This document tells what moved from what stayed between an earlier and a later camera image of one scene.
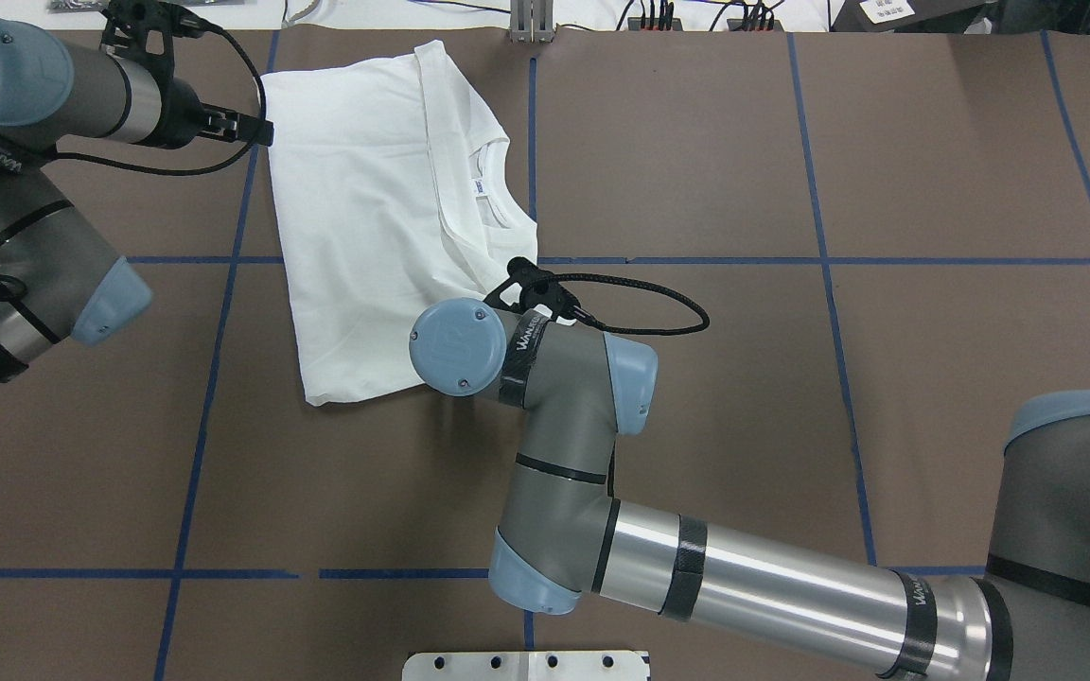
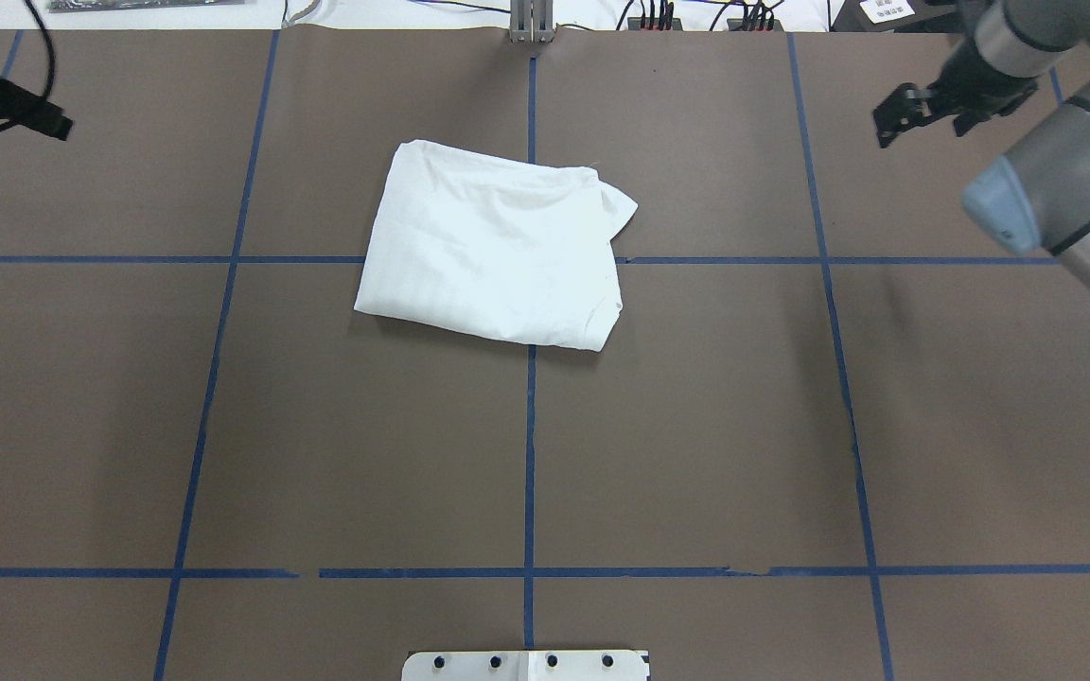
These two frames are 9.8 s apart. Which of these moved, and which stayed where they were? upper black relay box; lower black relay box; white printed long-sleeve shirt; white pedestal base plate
Moved: white printed long-sleeve shirt
Stayed: white pedestal base plate; lower black relay box; upper black relay box
